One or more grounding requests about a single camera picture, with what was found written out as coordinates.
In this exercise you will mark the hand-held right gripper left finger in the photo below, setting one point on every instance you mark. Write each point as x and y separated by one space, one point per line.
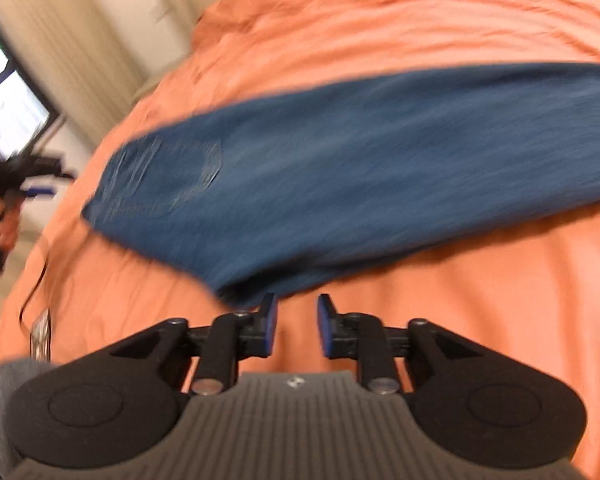
270 326

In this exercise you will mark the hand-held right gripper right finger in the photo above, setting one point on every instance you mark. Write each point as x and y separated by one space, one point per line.
325 326

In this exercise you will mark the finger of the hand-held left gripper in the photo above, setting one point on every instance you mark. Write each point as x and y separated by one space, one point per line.
36 191
50 166

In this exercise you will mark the blue denim pants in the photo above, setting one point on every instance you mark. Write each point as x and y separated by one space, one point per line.
340 180

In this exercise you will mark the person's left hand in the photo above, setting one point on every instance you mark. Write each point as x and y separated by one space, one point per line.
6 227

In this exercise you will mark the dark framed window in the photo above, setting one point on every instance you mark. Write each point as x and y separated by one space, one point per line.
7 90

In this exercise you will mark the beige pleated curtain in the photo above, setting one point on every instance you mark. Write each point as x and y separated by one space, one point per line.
70 35

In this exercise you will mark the smartphone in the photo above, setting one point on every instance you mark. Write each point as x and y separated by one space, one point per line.
41 336

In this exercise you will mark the orange bed cover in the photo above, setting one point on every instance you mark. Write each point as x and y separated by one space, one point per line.
380 25

